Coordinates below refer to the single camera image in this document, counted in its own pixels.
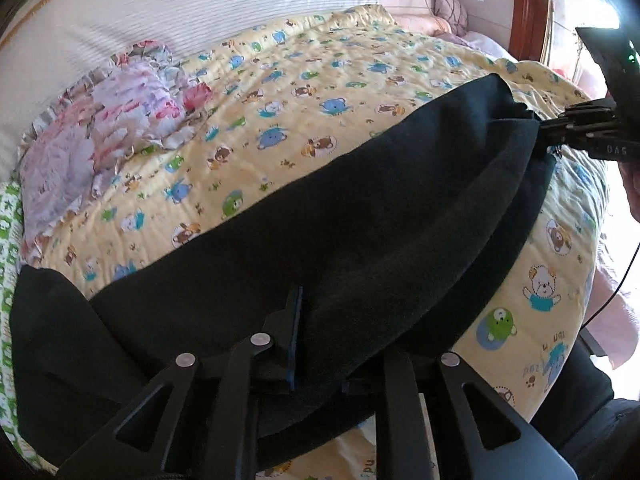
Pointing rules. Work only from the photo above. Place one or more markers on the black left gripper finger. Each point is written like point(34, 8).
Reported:
point(283, 329)

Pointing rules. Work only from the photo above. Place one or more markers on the black pants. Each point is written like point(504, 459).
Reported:
point(405, 238)

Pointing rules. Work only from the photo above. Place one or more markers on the yellow bear print quilt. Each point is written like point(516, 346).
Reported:
point(292, 97)

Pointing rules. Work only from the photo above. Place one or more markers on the floral ruffled pillow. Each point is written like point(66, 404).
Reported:
point(140, 98)

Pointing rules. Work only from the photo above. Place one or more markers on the green white checked pillow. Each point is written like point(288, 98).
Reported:
point(11, 232)

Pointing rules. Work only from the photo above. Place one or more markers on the white striped headboard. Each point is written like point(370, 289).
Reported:
point(55, 42)

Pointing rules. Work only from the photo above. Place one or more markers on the black right gripper camera box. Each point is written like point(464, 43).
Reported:
point(612, 50)

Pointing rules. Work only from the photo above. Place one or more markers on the brown wooden door frame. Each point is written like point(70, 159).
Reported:
point(529, 29)

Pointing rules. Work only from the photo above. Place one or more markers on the pink bundle with cord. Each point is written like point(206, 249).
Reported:
point(454, 13)

